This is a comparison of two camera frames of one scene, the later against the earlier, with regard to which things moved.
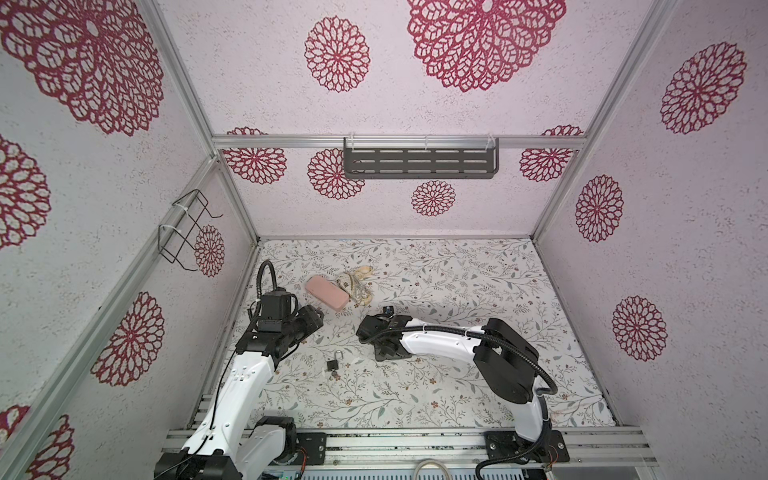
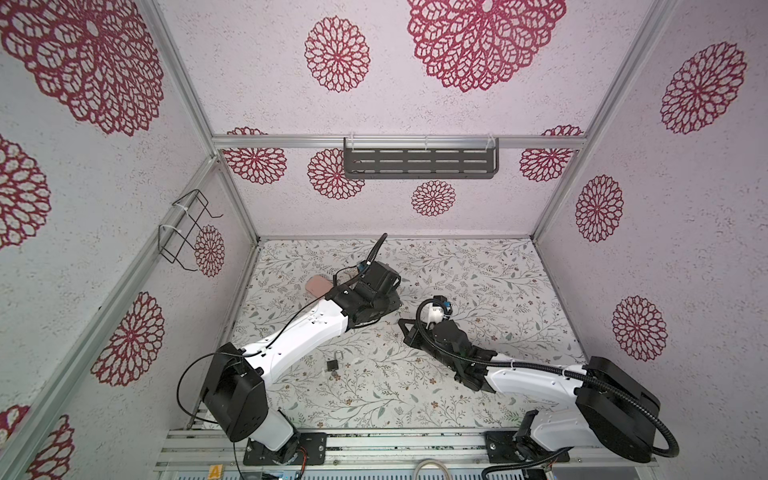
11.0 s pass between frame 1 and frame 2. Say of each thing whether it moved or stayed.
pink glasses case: stayed
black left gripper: moved
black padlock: stayed
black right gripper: moved
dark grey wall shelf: stayed
